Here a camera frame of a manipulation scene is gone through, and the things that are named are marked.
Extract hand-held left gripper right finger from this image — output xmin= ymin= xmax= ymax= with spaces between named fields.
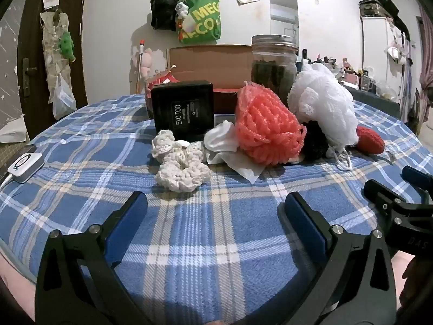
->
xmin=277 ymin=191 xmax=397 ymax=325

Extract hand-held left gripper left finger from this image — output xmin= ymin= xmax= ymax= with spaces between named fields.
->
xmin=35 ymin=190 xmax=159 ymax=325

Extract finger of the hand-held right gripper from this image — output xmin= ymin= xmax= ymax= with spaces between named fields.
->
xmin=363 ymin=179 xmax=411 ymax=231
xmin=401 ymin=166 xmax=433 ymax=205

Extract red knitted scrunchie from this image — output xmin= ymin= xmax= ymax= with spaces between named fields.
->
xmin=356 ymin=126 xmax=385 ymax=154

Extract cream crochet scrunchie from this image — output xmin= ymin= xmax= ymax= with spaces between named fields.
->
xmin=151 ymin=130 xmax=212 ymax=192

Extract white paper sheet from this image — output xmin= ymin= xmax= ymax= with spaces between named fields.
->
xmin=206 ymin=149 xmax=268 ymax=184

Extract black fuzzy scrunchie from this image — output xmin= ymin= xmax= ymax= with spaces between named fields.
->
xmin=299 ymin=120 xmax=330 ymax=161

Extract coral mesh bath pouf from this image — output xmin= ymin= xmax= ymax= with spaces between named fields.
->
xmin=235 ymin=82 xmax=307 ymax=166

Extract white mesh bath pouf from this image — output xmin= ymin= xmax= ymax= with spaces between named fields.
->
xmin=287 ymin=63 xmax=359 ymax=170

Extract white tissue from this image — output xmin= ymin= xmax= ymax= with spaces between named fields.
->
xmin=204 ymin=121 xmax=241 ymax=153

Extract glass jar with metal lid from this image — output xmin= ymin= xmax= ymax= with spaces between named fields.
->
xmin=250 ymin=35 xmax=298 ymax=104

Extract cardboard box with red lining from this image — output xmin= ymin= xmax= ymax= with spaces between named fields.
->
xmin=145 ymin=44 xmax=258 ymax=119

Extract table with dark cloth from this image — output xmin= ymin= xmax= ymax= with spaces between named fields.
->
xmin=338 ymin=81 xmax=411 ymax=116

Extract pink curtain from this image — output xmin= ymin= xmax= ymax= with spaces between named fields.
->
xmin=419 ymin=7 xmax=433 ymax=136

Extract white rounded device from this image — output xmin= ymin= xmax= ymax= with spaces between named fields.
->
xmin=7 ymin=152 xmax=45 ymax=184

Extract clutter of small table items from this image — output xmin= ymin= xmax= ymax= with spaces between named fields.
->
xmin=299 ymin=49 xmax=400 ymax=100

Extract hanging white garment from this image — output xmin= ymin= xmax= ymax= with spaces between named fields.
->
xmin=384 ymin=41 xmax=415 ymax=65

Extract black box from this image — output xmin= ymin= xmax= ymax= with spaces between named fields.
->
xmin=150 ymin=80 xmax=215 ymax=142

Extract white wardrobe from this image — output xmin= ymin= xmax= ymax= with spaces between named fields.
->
xmin=360 ymin=15 xmax=411 ymax=122

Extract clear plastic bag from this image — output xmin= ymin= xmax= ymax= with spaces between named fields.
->
xmin=52 ymin=74 xmax=78 ymax=120

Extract mop pole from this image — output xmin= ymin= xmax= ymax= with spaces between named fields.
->
xmin=135 ymin=40 xmax=146 ymax=94

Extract pink pig plush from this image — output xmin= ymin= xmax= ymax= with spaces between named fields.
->
xmin=140 ymin=49 xmax=153 ymax=77

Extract dark brown door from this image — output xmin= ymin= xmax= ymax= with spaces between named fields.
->
xmin=17 ymin=0 xmax=90 ymax=121

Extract dark bag on wardrobe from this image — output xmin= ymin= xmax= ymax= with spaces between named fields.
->
xmin=359 ymin=0 xmax=411 ymax=19

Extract green plush toy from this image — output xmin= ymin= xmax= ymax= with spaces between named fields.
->
xmin=58 ymin=31 xmax=76 ymax=62

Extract hanging fabric organizer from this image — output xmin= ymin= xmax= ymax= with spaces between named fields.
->
xmin=40 ymin=8 xmax=73 ymax=95

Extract green tote bag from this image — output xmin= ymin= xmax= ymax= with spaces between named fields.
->
xmin=176 ymin=0 xmax=222 ymax=44

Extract black backpack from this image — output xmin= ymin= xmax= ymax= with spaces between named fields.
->
xmin=150 ymin=0 xmax=181 ymax=32

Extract door handle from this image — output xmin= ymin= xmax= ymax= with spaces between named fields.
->
xmin=22 ymin=57 xmax=38 ymax=85

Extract wall mirror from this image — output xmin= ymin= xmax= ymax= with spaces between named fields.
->
xmin=268 ymin=0 xmax=300 ymax=58

